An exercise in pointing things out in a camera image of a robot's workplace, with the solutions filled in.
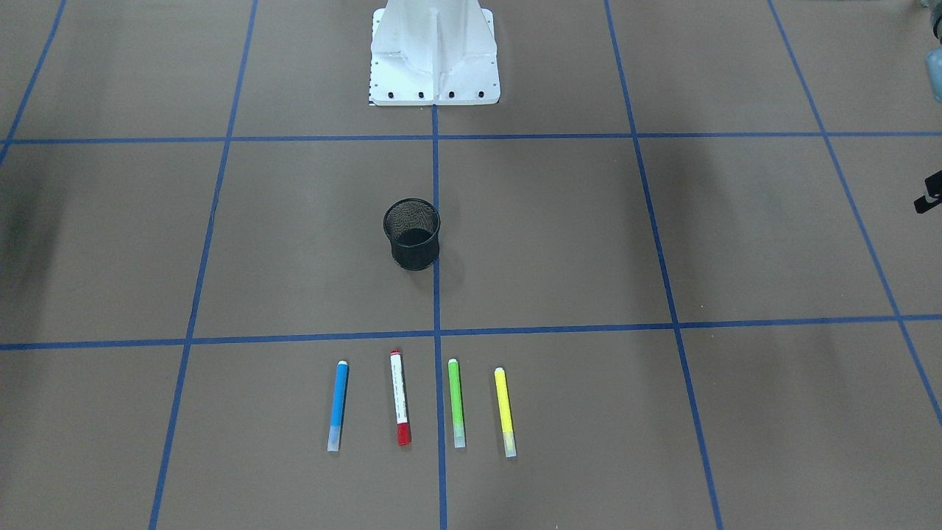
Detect red capped white marker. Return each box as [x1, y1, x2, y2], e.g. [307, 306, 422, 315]
[390, 350, 411, 447]

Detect black mesh pen holder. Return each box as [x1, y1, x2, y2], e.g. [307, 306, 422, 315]
[381, 197, 441, 272]

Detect yellow marker pen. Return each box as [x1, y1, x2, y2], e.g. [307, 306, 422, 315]
[494, 367, 517, 459]

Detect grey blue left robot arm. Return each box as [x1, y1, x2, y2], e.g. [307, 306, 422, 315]
[914, 1, 941, 214]

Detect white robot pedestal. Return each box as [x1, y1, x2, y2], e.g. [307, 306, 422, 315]
[368, 1, 501, 107]

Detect green marker pen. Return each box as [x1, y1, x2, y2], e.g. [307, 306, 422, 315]
[447, 358, 467, 450]

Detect blue marker pen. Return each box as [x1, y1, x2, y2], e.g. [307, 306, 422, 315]
[326, 360, 350, 453]

